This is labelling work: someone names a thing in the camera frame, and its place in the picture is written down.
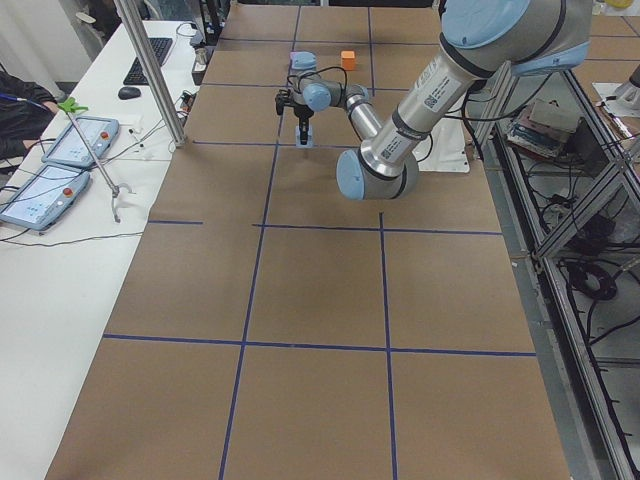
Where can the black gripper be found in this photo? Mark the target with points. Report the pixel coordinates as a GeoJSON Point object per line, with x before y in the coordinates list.
{"type": "Point", "coordinates": [302, 114]}

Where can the light blue block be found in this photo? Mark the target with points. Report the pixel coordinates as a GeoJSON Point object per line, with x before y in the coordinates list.
{"type": "Point", "coordinates": [305, 143]}

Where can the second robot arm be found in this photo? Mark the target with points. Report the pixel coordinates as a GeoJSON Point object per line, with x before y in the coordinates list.
{"type": "Point", "coordinates": [627, 94]}

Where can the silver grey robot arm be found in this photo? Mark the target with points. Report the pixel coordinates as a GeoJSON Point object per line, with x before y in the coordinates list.
{"type": "Point", "coordinates": [477, 37]}

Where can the orange block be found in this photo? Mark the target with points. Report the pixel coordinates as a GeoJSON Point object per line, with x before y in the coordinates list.
{"type": "Point", "coordinates": [348, 60]}

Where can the orange black connector box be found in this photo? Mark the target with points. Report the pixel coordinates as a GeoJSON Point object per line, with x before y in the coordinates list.
{"type": "Point", "coordinates": [187, 100]}

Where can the black computer mouse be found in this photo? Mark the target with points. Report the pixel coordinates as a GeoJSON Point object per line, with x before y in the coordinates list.
{"type": "Point", "coordinates": [129, 93]}

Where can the upper teach pendant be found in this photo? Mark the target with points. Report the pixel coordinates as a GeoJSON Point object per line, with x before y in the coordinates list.
{"type": "Point", "coordinates": [69, 149]}

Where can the teach pendant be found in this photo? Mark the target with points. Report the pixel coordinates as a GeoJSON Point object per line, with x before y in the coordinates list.
{"type": "Point", "coordinates": [43, 199]}
{"type": "Point", "coordinates": [69, 149]}

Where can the stack of books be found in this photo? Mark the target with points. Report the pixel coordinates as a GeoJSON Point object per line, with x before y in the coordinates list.
{"type": "Point", "coordinates": [543, 128]}

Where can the lower teach pendant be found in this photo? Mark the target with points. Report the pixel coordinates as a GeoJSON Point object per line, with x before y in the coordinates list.
{"type": "Point", "coordinates": [43, 199]}

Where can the person in black jacket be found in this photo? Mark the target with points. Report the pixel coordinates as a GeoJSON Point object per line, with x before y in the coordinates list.
{"type": "Point", "coordinates": [27, 108]}

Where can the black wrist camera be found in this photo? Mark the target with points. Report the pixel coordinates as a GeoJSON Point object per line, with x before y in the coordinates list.
{"type": "Point", "coordinates": [283, 100]}

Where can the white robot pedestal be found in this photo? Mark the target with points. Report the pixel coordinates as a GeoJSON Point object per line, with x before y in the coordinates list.
{"type": "Point", "coordinates": [444, 150]}

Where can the aluminium frame post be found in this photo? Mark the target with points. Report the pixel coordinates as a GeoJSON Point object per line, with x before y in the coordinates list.
{"type": "Point", "coordinates": [131, 19]}

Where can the green handled reacher grabber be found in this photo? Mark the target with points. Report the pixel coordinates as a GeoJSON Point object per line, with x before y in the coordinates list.
{"type": "Point", "coordinates": [70, 107]}

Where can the aluminium side frame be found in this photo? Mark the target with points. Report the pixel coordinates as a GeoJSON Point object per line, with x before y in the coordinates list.
{"type": "Point", "coordinates": [572, 222]}

